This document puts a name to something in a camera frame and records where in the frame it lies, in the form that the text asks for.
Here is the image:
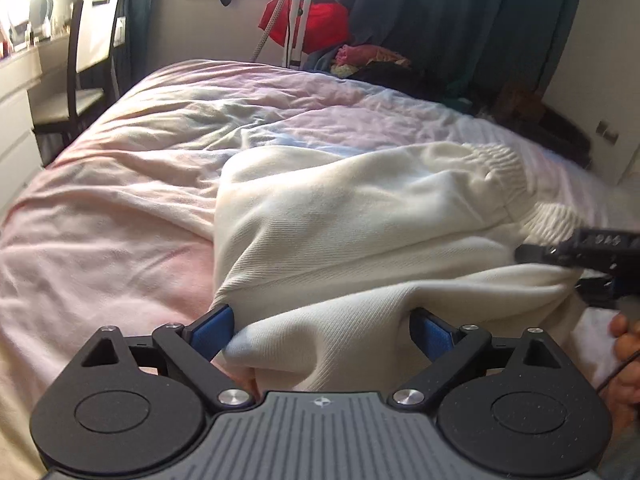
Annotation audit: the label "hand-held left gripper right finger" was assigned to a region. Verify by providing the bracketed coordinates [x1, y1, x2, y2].
[392, 310, 569, 407]

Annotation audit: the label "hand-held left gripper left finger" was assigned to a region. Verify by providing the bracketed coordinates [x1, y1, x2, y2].
[80, 306, 252, 414]

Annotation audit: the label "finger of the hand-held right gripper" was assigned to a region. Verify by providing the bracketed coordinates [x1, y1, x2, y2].
[515, 242, 582, 267]
[575, 279, 624, 311]

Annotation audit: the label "cream pants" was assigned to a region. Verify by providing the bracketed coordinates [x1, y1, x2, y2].
[212, 141, 587, 394]

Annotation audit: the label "pile of colourful clothes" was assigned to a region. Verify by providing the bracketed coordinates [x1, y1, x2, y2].
[305, 42, 476, 111]

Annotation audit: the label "person's right hand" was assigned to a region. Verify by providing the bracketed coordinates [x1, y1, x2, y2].
[597, 310, 640, 444]

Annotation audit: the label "dark cloth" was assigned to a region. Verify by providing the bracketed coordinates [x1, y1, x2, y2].
[479, 79, 597, 169]

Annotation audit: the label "pink and blue duvet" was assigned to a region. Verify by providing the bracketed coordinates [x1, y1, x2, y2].
[0, 59, 621, 461]

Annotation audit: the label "teal curtain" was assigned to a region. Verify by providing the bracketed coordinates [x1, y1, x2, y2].
[330, 0, 587, 103]
[82, 0, 202, 97]

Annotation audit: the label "white dresser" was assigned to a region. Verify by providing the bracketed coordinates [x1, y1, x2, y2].
[0, 45, 47, 213]

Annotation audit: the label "red cloth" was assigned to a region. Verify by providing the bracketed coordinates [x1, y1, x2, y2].
[258, 0, 351, 57]

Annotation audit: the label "white garment steamer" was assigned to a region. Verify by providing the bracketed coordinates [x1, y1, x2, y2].
[250, 0, 322, 70]

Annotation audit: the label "black cable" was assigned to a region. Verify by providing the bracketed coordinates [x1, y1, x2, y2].
[595, 357, 633, 394]

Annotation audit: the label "wall socket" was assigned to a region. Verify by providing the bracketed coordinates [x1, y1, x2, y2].
[595, 120, 621, 144]

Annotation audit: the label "white chair with dark frame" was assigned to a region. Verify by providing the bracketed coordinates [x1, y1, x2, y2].
[32, 0, 122, 163]

